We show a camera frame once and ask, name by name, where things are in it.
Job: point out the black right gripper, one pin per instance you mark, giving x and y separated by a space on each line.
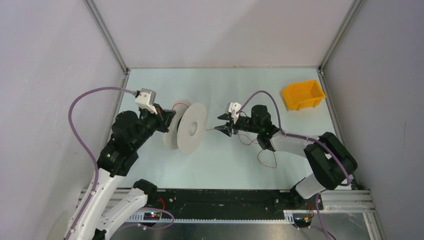
226 128

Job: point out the left controller board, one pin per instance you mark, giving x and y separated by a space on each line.
152 216

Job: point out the right corner aluminium post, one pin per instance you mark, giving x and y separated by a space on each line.
341 32

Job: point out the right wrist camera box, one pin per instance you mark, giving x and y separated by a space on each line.
234 109

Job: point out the controller board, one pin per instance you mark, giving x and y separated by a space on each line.
302 222
152 216

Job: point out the white plastic cable spool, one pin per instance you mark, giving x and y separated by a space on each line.
187 127

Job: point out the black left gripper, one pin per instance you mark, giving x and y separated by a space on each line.
163 117

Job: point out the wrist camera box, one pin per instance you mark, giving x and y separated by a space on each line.
234 109
145 100

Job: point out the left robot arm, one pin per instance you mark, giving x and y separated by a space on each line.
89 221

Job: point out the right controller board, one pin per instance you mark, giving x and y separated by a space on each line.
302 222

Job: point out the corner aluminium post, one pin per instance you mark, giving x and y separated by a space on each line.
341 32
104 31

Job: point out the orange plastic bin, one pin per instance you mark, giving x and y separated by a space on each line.
305 94

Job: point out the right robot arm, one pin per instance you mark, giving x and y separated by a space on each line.
330 161

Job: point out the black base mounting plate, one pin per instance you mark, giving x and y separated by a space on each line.
238 205

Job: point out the left corner aluminium post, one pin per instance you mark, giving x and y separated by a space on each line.
104 31

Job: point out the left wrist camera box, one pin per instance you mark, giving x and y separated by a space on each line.
145 100

